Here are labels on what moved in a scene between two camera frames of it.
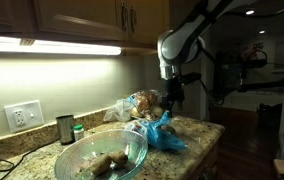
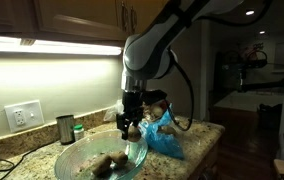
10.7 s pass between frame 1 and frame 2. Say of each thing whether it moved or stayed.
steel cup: stayed
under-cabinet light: stayed
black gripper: moved
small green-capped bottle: stayed
